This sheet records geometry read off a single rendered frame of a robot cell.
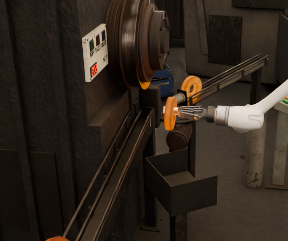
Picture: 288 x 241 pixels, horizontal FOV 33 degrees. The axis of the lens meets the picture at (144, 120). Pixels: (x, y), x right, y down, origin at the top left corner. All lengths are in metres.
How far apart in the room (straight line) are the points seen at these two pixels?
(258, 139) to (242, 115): 0.97
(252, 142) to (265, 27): 2.01
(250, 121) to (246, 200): 1.07
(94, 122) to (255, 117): 0.70
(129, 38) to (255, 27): 2.92
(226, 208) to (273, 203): 0.30
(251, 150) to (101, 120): 1.33
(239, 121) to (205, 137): 1.77
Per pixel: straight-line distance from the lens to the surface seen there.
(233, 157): 3.65
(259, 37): 4.97
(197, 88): 2.93
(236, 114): 2.17
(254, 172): 3.24
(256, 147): 3.15
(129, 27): 2.17
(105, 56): 2.18
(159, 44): 2.23
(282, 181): 3.32
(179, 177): 2.17
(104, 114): 2.16
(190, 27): 5.18
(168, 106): 2.18
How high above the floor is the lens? 1.70
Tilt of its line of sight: 24 degrees down
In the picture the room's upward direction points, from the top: 2 degrees counter-clockwise
